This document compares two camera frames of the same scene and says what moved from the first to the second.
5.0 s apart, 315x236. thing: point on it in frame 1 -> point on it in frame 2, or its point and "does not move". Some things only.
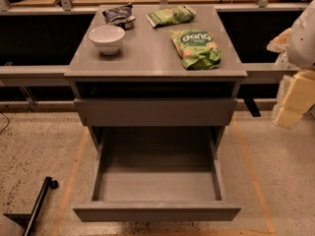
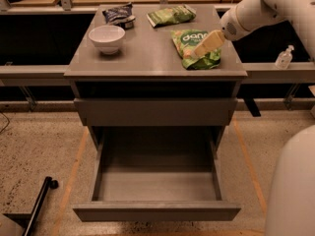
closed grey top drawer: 156,111 does not move
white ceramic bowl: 107,38 does not move
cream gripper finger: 296,96 -> 231,29
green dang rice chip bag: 197,48 does not move
